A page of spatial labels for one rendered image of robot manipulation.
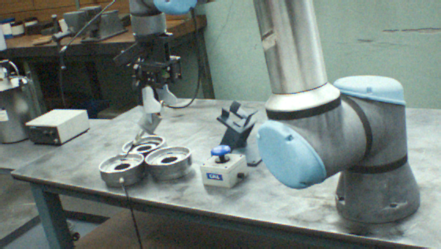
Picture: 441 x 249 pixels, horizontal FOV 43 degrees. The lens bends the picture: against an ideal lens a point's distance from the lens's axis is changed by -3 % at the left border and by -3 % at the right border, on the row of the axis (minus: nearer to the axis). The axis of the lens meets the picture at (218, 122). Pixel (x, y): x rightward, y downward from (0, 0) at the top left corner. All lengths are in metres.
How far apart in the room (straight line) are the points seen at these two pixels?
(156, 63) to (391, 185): 0.57
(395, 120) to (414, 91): 1.80
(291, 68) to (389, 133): 0.21
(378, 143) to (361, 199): 0.11
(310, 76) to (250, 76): 2.27
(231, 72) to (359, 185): 2.24
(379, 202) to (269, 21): 0.36
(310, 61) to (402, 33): 1.86
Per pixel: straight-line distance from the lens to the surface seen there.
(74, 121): 2.10
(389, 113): 0.94
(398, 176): 0.99
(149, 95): 1.30
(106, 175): 1.30
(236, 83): 3.17
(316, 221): 1.02
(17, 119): 2.23
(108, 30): 3.02
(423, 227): 0.99
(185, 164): 1.27
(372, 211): 0.99
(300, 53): 0.84
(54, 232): 1.60
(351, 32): 2.77
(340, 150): 0.88
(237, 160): 1.20
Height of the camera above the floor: 1.31
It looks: 19 degrees down
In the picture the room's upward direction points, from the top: 10 degrees counter-clockwise
